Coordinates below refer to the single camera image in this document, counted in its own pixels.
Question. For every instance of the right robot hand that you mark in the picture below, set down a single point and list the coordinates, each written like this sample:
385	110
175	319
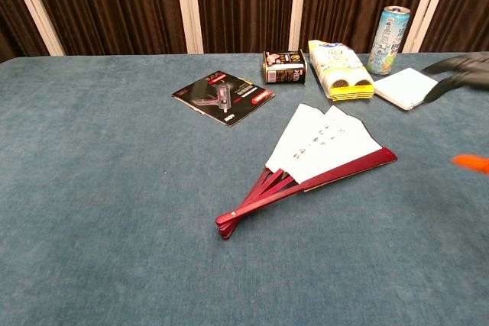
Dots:
468	68

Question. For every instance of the red-ribbed white paper folding fan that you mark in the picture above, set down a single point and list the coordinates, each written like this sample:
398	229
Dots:
324	139

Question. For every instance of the flat white box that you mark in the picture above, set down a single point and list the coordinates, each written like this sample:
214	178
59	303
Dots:
405	87

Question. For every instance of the tall light blue drink can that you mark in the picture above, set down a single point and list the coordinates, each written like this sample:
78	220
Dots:
387	41

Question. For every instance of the yellow scouring sponge pack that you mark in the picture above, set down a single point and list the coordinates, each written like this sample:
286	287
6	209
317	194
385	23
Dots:
340	66

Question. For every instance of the dark rectangular food tin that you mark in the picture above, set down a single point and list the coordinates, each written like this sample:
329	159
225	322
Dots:
284	68

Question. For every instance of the black product package card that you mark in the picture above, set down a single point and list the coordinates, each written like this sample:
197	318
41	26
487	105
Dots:
225	97

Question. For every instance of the white frame post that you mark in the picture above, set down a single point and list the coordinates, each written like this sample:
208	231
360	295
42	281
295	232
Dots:
34	7
424	5
188	5
298	3

